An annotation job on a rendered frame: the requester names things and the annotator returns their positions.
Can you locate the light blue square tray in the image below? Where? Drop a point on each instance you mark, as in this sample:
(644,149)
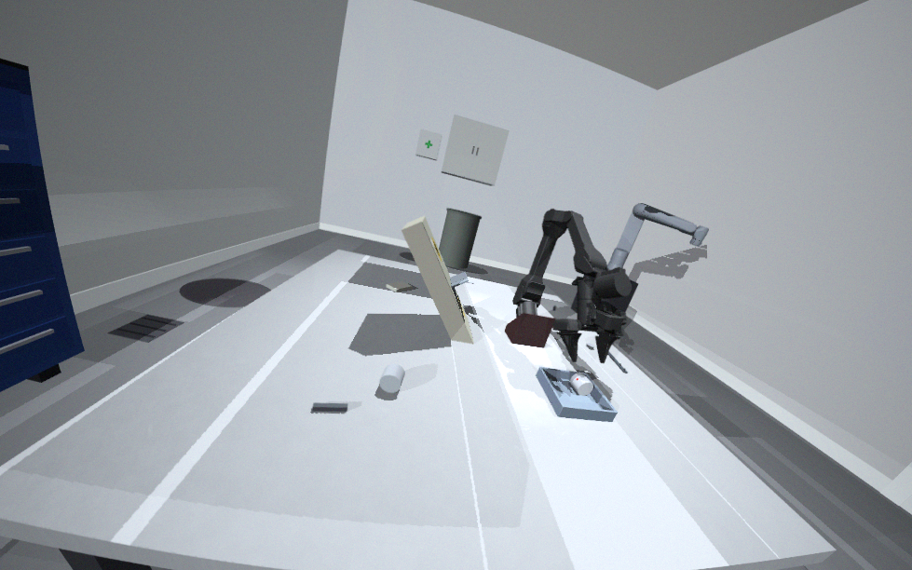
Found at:
(567,403)

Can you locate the white cylinder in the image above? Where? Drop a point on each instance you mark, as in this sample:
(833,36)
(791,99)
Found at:
(581,383)

